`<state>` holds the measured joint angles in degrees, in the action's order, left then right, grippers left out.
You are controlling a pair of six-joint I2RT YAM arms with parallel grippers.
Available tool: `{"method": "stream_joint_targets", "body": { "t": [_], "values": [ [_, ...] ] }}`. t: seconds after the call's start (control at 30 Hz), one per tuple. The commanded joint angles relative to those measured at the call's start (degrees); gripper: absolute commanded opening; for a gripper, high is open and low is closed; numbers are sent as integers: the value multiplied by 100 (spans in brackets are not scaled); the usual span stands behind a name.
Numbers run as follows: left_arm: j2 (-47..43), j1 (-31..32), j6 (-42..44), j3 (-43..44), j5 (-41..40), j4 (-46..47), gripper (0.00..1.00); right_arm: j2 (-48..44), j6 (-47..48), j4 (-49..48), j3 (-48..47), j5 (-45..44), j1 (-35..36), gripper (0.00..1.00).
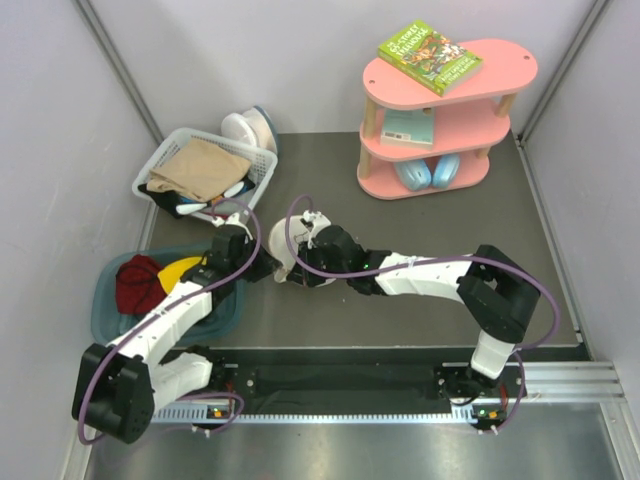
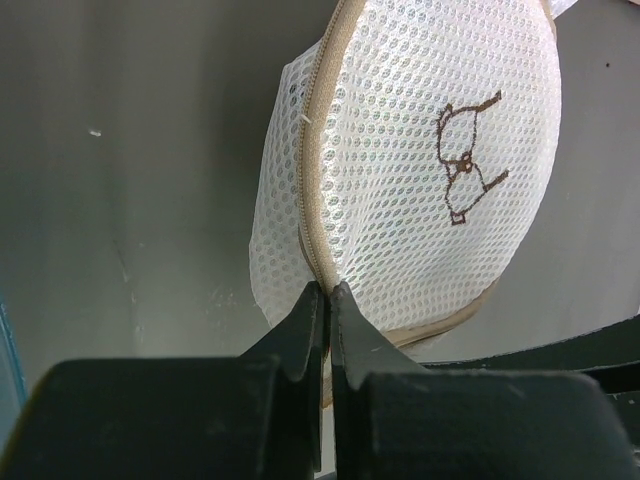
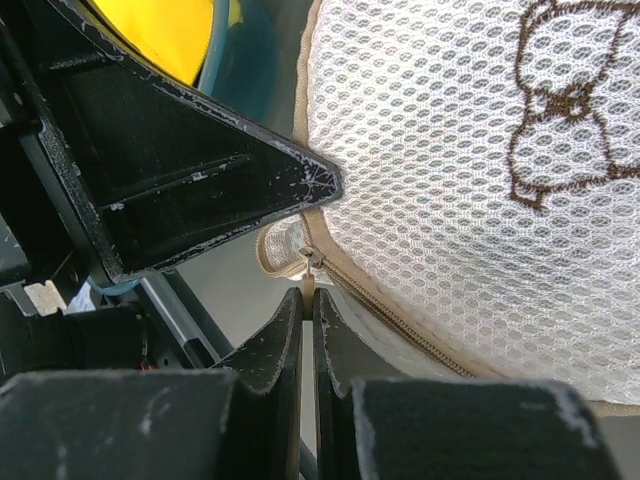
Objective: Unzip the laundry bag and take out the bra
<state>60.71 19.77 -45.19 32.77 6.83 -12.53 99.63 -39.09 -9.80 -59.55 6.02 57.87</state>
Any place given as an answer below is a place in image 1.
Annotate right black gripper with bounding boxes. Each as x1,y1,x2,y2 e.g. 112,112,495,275
288,240,351,289

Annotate white mesh laundry bag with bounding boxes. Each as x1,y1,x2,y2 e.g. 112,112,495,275
267,215,334,286

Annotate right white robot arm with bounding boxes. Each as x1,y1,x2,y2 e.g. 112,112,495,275
269,217,541,396

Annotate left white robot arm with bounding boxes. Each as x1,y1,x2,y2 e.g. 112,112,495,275
71,224,282,445

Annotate teal plastic tub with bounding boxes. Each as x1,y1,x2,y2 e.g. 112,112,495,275
90,243,246,348

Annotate yellow cloth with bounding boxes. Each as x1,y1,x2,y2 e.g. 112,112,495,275
157,256,202,294

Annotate black white garment in basket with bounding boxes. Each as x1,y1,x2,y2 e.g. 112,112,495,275
136,176,256,219

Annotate beige folded cloth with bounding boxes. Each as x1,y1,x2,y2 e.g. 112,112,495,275
146,139,251,202

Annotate white plastic basket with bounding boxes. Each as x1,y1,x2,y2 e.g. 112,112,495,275
132,127,278,222

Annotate dark red knit cloth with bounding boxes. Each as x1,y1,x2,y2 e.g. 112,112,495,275
115,254,167,316

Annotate light blue headphones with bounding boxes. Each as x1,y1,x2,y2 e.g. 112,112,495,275
394,154,461,191

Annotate pink three-tier shelf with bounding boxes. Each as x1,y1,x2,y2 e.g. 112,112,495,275
357,39,538,200

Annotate teal book on shelf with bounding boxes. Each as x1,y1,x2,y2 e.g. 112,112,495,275
380,108,435,149

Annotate green paperback book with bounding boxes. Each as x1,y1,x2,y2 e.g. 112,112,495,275
377,20,484,97

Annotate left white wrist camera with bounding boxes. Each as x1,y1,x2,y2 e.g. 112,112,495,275
211,212,251,235

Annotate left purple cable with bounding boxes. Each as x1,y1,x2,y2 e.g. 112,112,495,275
77,197,264,446

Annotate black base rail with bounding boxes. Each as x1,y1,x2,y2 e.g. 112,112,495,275
191,346,521,415

